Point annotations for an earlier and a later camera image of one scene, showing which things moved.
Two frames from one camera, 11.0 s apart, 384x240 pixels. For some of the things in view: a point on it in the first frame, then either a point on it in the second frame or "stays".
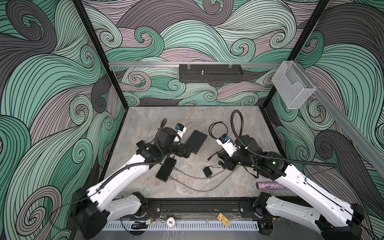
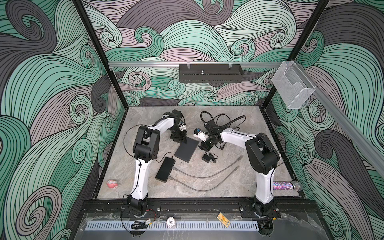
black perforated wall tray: (210, 73) stays
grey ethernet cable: (204, 190) stays
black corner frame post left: (121, 89) stays
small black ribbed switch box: (165, 169) stays
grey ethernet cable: (176, 169) stays
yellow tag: (223, 219) stays
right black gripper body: (238, 158) → (208, 143)
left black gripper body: (177, 150) → (177, 135)
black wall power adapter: (207, 172) → (207, 158)
